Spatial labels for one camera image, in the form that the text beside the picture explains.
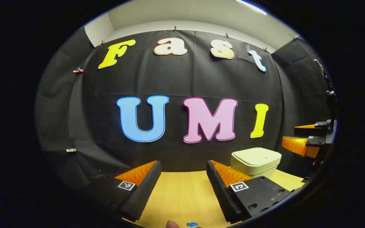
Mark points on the light green desktop garbage bin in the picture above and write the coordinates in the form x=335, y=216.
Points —
x=255, y=161

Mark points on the small silver clip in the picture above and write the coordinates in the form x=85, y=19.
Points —
x=71, y=150

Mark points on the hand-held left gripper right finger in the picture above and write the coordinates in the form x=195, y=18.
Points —
x=217, y=190

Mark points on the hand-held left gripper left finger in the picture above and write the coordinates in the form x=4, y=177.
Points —
x=144, y=190

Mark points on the blue paper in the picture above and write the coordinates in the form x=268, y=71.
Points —
x=192, y=224

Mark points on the small red clip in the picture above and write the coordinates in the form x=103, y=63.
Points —
x=78, y=70

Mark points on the wooden desktop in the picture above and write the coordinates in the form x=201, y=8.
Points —
x=182, y=196

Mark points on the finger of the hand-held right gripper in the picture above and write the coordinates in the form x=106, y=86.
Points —
x=298, y=145
x=309, y=130

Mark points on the black backdrop cloth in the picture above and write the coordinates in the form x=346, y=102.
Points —
x=176, y=79

